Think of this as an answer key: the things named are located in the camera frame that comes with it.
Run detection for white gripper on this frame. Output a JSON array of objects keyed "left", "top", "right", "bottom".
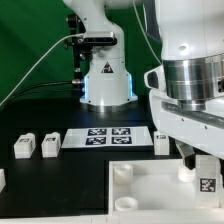
[{"left": 149, "top": 90, "right": 224, "bottom": 170}]

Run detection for white square table top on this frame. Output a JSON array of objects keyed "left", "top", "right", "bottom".
[{"left": 108, "top": 159, "right": 224, "bottom": 214}]

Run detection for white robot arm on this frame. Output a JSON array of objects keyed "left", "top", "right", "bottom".
[{"left": 63, "top": 0, "right": 224, "bottom": 160}]

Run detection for white board with tags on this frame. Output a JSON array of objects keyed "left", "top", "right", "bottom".
[{"left": 62, "top": 126, "right": 153, "bottom": 148}]

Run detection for white block left edge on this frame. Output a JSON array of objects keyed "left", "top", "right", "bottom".
[{"left": 0, "top": 169, "right": 6, "bottom": 193}]

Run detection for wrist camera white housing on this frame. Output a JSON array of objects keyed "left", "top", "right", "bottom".
[{"left": 144, "top": 65, "right": 166, "bottom": 92}]

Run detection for black cables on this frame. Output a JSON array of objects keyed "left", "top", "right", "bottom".
[{"left": 0, "top": 79, "right": 84, "bottom": 109}]

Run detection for grey camera on base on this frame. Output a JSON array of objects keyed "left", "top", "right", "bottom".
[{"left": 83, "top": 32, "right": 117, "bottom": 46}]

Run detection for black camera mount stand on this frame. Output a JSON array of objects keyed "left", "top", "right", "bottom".
[{"left": 63, "top": 13, "right": 99, "bottom": 101}]

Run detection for white cable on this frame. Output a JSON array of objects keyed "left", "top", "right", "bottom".
[{"left": 0, "top": 33, "right": 84, "bottom": 108}]

